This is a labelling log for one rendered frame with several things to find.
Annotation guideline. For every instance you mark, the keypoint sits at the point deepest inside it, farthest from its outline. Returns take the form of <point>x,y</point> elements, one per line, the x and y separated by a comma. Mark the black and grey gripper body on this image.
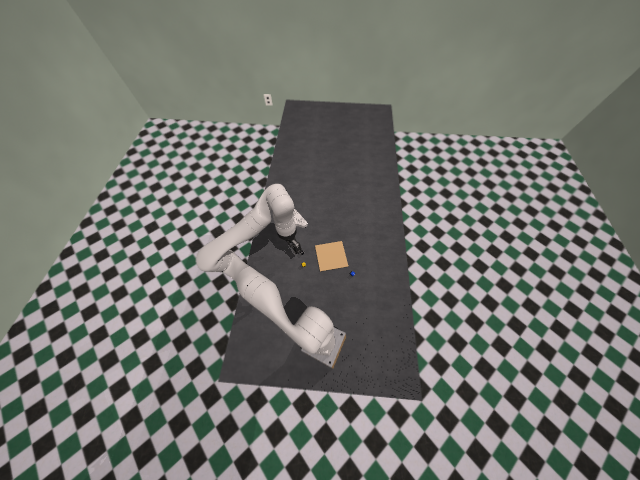
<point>291,237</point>

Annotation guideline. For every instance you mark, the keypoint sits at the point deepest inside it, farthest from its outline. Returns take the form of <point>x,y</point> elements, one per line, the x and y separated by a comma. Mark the peach flat mat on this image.
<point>331,256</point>

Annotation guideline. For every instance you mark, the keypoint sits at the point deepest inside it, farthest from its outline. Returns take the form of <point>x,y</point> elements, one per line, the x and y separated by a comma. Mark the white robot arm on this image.
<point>312,327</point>

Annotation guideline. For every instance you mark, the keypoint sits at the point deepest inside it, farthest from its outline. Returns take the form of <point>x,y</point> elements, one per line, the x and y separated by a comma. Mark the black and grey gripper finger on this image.
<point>295,246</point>

